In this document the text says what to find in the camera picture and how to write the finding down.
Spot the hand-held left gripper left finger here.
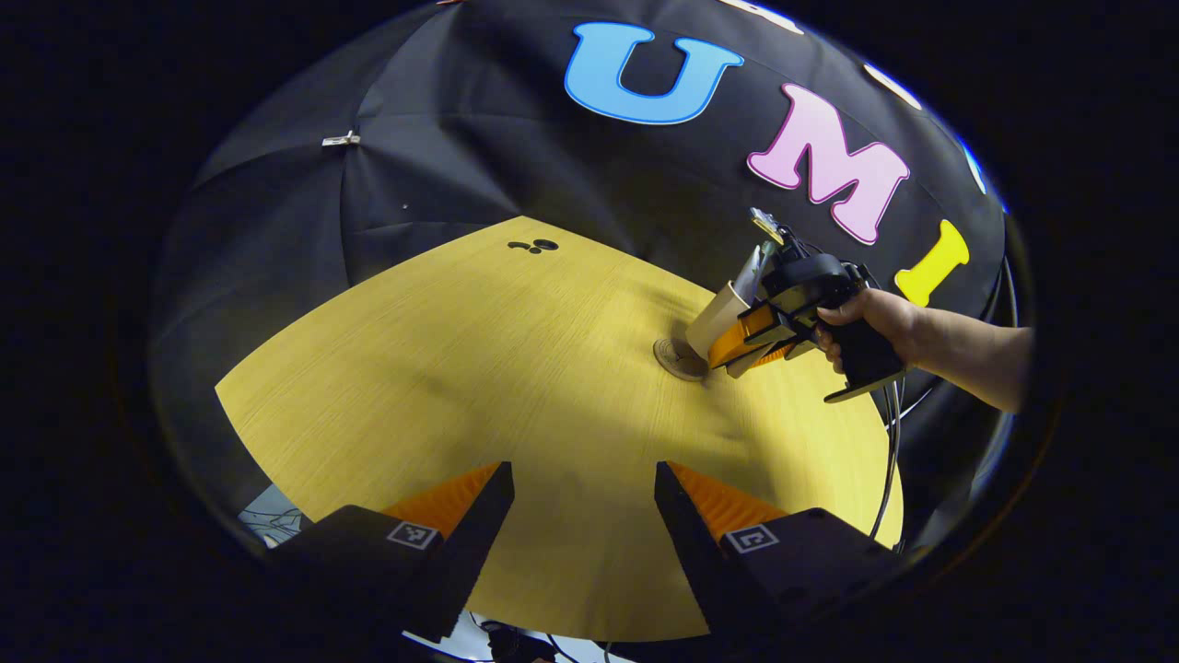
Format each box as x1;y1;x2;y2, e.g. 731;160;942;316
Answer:
267;460;517;644

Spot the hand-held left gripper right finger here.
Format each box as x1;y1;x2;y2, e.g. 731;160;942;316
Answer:
654;460;909;646

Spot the beige cup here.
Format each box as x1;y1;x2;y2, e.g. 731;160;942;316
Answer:
684;281;753;362

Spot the white toothpaste tube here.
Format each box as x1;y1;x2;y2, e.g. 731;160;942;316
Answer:
733;243;767;305

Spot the round wooden coaster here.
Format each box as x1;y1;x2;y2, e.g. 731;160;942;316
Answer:
653;336;712;382

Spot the wooden desktop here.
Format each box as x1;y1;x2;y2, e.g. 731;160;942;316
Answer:
215;216;905;643

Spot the black backdrop cloth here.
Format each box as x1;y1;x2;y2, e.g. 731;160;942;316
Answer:
152;0;1014;553

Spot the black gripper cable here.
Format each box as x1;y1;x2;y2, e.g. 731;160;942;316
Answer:
870;379;909;544

